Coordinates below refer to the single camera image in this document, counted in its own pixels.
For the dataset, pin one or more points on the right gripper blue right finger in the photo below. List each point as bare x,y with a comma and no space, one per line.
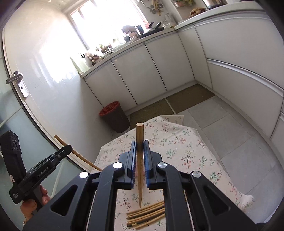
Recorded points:
150,175

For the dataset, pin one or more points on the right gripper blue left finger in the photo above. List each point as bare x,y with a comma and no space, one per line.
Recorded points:
131,163

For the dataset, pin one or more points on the bamboo chopstick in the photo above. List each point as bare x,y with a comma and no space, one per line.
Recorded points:
146,208
147,212
78,155
139,141
148,221

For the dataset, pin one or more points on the white kitchen cabinets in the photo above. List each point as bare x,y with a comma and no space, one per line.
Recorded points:
236,50

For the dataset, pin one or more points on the person's left hand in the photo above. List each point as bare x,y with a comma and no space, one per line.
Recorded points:
28,207

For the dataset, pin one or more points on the red-rimmed dark waste bin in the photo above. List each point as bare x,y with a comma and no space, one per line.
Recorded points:
115,117

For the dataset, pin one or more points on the brown floor mat left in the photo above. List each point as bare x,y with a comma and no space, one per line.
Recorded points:
158,108

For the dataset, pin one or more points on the brown floor mat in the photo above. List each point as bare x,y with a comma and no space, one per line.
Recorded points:
189,97
158,108

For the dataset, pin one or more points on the brown floor mat right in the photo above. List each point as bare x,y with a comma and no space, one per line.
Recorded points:
189,97

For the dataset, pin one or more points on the black frying pan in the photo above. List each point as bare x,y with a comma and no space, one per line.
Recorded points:
152,29

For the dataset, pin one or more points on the silver door handle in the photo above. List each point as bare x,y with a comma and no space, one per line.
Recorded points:
18,79

